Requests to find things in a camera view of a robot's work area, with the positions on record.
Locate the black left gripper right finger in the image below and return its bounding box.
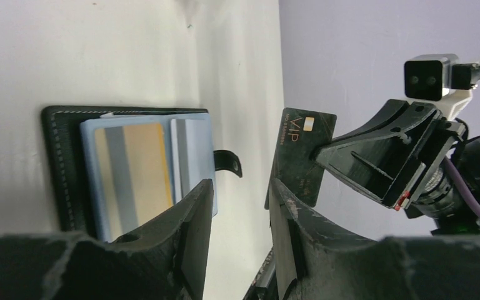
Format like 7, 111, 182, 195
269, 179, 383, 299

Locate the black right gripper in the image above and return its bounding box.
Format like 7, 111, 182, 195
314, 99, 480, 232

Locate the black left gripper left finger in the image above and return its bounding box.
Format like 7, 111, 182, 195
113, 179, 214, 299

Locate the gold VIP card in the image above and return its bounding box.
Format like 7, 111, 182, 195
93, 123, 173, 242

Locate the black VIP card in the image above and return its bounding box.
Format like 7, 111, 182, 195
270, 107, 337, 207

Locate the grey striped card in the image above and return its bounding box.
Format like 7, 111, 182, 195
169, 113, 216, 203

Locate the black card holder wallet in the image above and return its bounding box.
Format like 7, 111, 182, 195
41, 106, 243, 242

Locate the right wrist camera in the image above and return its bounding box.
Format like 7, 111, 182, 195
404, 54, 480, 121

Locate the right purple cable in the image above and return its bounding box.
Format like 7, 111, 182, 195
442, 157, 480, 237

